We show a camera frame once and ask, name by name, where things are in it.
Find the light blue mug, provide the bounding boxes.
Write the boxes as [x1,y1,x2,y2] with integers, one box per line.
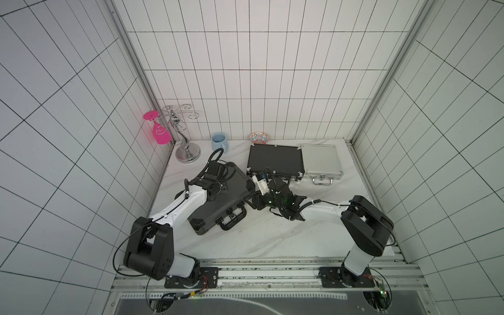
[211,132,229,153]

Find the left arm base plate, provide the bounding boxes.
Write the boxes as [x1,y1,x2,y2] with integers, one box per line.
[164,267,219,290]

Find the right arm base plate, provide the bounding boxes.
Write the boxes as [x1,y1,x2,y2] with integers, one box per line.
[318,266,375,289]

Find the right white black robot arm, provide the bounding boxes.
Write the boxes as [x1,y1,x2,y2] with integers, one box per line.
[250,169,394,277]

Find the silver wire glass holder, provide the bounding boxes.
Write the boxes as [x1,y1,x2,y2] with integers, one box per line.
[161,104,202,164]

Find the silver poker case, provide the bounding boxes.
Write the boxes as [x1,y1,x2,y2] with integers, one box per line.
[301,144,344,186]

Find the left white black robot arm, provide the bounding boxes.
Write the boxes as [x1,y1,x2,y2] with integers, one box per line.
[123,148,231,280]

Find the black poker case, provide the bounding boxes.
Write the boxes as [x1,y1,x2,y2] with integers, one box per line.
[188,162,255,235]
[246,144,305,181]

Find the aluminium mounting rail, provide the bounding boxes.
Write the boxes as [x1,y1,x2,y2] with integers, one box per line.
[112,259,428,294]

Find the pink wine glass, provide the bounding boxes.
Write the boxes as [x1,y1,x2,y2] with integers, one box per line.
[143,111,173,145]

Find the colourful patterned bowl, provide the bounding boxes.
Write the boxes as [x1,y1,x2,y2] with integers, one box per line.
[249,132,270,144]

